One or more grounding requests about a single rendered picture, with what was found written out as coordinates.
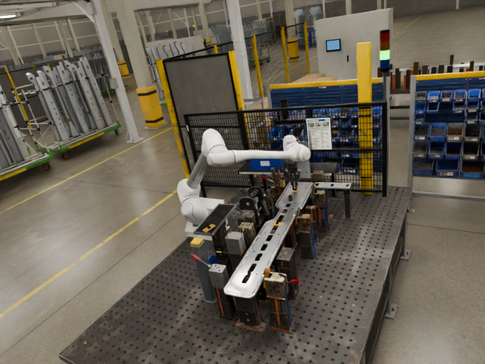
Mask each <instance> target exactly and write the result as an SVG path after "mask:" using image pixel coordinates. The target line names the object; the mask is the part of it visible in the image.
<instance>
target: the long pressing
mask: <svg viewBox="0 0 485 364"><path fill-rule="evenodd" d="M312 184H313V183H311V182H298V186H297V188H298V190H297V192H296V193H292V186H291V182H289V183H288V184H287V186H286V188H285V189H284V191H283V192H282V194H281V196H280V197H279V199H278V200H277V202H276V203H275V206H276V208H278V209H279V212H278V213H277V215H276V216H275V218H273V219H272V220H269V221H266V222H265V223H264V225H263V227H262V228H261V230H260V231H259V233H258V234H257V236H256V237H255V239H254V241H253V242H252V244H251V245H250V248H249V249H248V250H247V252H246V254H245V255H244V257H243V258H242V260H241V262H240V263H239V265H238V266H237V268H236V270H235V271H234V273H233V274H232V276H231V277H230V279H229V281H228V283H227V284H226V285H225V287H224V294H226V295H230V296H235V297H239V298H247V299H249V298H253V297H254V296H255V295H256V293H257V292H258V289H259V287H260V286H261V283H262V281H263V279H264V275H263V272H264V270H265V268H266V267H268V268H270V266H271V264H272V262H273V260H274V258H275V256H276V254H277V252H278V250H279V248H280V246H281V244H282V242H283V240H284V238H285V236H286V234H287V233H288V231H289V229H290V227H291V225H292V223H293V221H294V219H295V217H296V214H295V212H296V210H297V208H298V207H299V208H301V209H302V208H303V207H304V206H305V204H306V202H307V200H308V198H309V196H310V194H311V190H312V189H311V186H312ZM290 194H291V195H292V198H293V201H289V195H290ZM287 204H290V206H289V207H286V205H287ZM284 209H287V212H286V213H282V212H283V210H284ZM281 215H283V216H284V217H283V219H282V221H281V222H283V223H284V224H283V225H282V226H281V225H277V226H278V228H277V229H276V232H275V233H274V234H271V231H272V229H273V228H274V226H275V225H271V223H272V222H277V220H278V219H279V217H280V216H281ZM278 234H279V235H278ZM269 235H272V236H273V237H272V239H271V240H270V241H266V239H267V238H268V236H269ZM264 244H268V245H267V247H266V250H265V251H261V248H262V247H263V245H264ZM258 254H263V255H262V257H261V258H260V260H259V261H255V258H256V257H257V255H258ZM252 264H256V267H255V269H254V270H253V272H251V274H247V271H248V270H249V269H250V267H251V266H252ZM246 275H250V278H249V280H248V281H247V283H246V284H243V283H242V281H243V280H244V278H245V276H246Z"/></svg>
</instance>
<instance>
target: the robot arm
mask: <svg viewBox="0 0 485 364"><path fill-rule="evenodd" d="M202 139H203V140H202V145H201V154H200V156H199V158H198V160H197V162H196V164H195V166H194V168H193V170H192V173H191V175H190V177H189V178H186V179H183V180H181V181H180V182H179V184H178V187H177V191H178V196H179V200H180V203H181V204H182V207H181V214H182V216H183V217H184V218H185V219H186V220H187V221H189V222H191V223H193V227H198V226H199V225H200V224H201V223H202V222H203V220H204V219H205V218H206V217H207V216H208V215H209V213H210V212H211V211H212V210H213V209H207V208H204V206H203V204H202V203H201V201H200V199H199V193H200V189H201V186H200V182H201V181H202V179H203V177H204V175H205V173H206V171H207V169H208V168H209V166H212V167H225V166H229V165H234V164H236V163H239V162H242V161H244V160H249V159H286V162H287V167H288V168H287V169H286V170H285V171H284V172H285V173H286V175H287V179H288V181H290V182H291V186H292V190H294V185H295V190H297V186H298V182H299V181H300V172H301V170H300V169H298V167H297V161H307V160H309V159H310V156H311V154H310V150H309V149H308V148H307V147H306V146H304V145H302V144H298V143H297V140H296V139H295V137H294V136H293V135H288V136H285V137H284V140H283V148H284V151H283V152H275V151H260V150H246V151H236V150H230V151H228V150H227V148H226V147H225V143H224V140H223V138H222V137H221V135H220V134H219V132H218V131H216V130H213V129H208V130H206V131H205V132H204V134H203V136H202ZM288 171H289V172H290V177H289V173H288ZM297 171H298V172H299V173H298V179H297ZM292 174H294V178H295V182H294V181H293V177H292Z"/></svg>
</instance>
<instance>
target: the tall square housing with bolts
mask: <svg viewBox="0 0 485 364"><path fill-rule="evenodd" d="M225 240H226V244H227V250H228V253H229V255H230V258H231V262H232V271H233V273H234V271H235V270H236V268H237V266H238V265H239V263H240V262H241V260H242V259H243V257H244V255H245V249H246V247H245V240H244V235H243V233H238V232H229V233H228V234H227V236H226V237H225ZM231 253H233V254H231Z"/></svg>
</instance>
